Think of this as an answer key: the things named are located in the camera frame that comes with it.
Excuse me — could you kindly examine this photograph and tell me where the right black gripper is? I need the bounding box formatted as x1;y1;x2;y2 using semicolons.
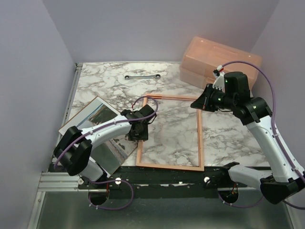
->
191;83;236;112

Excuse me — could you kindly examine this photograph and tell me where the red wooden picture frame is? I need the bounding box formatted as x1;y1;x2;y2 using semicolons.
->
136;94;204;172

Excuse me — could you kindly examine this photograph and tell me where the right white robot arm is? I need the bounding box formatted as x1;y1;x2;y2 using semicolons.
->
190;72;305;204

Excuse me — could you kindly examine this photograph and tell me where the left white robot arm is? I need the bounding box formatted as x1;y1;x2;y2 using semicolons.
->
53;104;157;188

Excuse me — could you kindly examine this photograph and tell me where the landscape photo print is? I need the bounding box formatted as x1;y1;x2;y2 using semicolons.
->
54;96;137;181

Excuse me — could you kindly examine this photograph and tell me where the pink plastic storage box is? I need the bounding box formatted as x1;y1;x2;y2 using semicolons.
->
179;36;262;89

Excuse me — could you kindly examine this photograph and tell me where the silver ratchet wrench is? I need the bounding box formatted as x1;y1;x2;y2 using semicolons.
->
124;74;161;80

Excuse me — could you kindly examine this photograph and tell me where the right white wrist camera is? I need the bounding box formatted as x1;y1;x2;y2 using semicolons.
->
213;69;224;91

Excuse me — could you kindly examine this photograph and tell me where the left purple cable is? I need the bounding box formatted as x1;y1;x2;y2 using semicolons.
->
54;96;159;210

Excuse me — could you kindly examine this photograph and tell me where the purple cable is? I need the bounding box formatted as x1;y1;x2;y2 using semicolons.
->
218;60;305;210
54;96;159;210

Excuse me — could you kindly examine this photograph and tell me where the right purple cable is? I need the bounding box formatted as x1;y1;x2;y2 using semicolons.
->
218;60;305;210

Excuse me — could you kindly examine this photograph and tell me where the aluminium frame rail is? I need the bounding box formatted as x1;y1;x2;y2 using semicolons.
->
26;63;83;229

